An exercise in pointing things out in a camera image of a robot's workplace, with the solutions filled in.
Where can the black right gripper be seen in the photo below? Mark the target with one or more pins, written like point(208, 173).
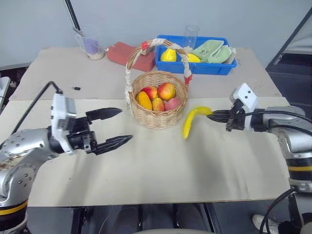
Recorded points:
point(236, 120)

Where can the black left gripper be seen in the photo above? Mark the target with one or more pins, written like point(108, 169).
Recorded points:
point(81, 140)

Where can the yellow banana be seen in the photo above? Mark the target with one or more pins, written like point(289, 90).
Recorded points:
point(189, 122)

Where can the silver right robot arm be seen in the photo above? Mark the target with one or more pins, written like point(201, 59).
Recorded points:
point(292, 141)

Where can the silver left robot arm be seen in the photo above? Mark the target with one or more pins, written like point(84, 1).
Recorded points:
point(24, 146)

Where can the orange yellow mango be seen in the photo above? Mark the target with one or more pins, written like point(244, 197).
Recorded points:
point(144, 100)

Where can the pink peach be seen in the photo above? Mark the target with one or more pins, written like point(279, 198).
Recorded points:
point(172, 104)

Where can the blue plastic bin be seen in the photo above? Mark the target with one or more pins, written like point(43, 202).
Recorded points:
point(207, 68)

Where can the small black clip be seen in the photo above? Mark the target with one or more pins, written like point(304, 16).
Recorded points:
point(76, 88)

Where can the red yellow mango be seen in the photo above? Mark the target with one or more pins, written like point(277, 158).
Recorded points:
point(158, 104)

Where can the small red yellow peach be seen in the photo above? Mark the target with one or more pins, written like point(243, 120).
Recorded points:
point(150, 92)

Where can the large red yellow apple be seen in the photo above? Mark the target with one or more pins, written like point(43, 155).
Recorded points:
point(166, 91)

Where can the beige cloth piece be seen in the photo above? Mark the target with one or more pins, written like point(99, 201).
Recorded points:
point(232, 57)

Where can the yellow lemon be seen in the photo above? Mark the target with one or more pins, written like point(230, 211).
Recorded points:
point(193, 58)

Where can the green cloth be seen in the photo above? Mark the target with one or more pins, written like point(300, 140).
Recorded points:
point(212, 52)

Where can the red cloth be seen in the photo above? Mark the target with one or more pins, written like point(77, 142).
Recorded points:
point(122, 54)

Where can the yellow pear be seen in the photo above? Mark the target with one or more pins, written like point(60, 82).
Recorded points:
point(168, 55)

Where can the clear measuring jug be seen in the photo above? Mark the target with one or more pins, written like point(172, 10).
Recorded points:
point(91, 48)

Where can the clear plastic cup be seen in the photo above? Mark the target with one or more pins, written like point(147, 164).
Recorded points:
point(192, 36)

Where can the dark rounded shape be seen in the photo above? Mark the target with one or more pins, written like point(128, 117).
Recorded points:
point(156, 217)

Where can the white box edge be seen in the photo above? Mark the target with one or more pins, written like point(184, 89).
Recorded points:
point(3, 86)

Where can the white shoe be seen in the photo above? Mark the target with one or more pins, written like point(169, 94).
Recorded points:
point(262, 223)

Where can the black metal rod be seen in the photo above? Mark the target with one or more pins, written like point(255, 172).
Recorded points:
point(73, 17)

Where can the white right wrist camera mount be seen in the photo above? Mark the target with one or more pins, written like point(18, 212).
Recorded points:
point(246, 96)

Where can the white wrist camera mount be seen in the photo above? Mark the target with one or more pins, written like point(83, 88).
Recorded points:
point(246, 96)
point(58, 109)

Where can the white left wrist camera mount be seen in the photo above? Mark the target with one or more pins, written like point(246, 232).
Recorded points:
point(58, 109)

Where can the black slanted frame bar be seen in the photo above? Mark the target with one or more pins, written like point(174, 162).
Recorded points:
point(292, 34)

